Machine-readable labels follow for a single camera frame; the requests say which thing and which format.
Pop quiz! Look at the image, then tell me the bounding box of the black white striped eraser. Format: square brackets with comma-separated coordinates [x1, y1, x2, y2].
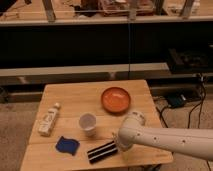
[87, 141, 118, 164]

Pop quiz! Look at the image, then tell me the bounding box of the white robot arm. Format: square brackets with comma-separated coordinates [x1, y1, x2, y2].
[115, 111, 213, 161]

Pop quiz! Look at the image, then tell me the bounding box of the orange round plate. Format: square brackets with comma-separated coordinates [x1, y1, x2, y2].
[101, 87, 131, 113]

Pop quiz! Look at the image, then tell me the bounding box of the translucent plastic cup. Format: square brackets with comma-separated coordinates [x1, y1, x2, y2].
[79, 113, 96, 137]

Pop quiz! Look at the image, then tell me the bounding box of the black power adapter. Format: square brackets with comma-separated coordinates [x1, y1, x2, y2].
[165, 94, 186, 108]

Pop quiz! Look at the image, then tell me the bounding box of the blue cloth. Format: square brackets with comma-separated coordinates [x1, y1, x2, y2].
[55, 136, 80, 156]

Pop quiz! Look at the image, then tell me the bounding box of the white plastic bottle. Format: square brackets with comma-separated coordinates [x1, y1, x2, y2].
[38, 103, 61, 136]

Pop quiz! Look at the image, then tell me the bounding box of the black box on shelf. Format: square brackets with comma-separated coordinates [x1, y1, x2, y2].
[166, 48, 213, 74]

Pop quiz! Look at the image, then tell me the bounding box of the black floor cable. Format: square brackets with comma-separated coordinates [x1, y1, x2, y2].
[153, 73, 212, 171]

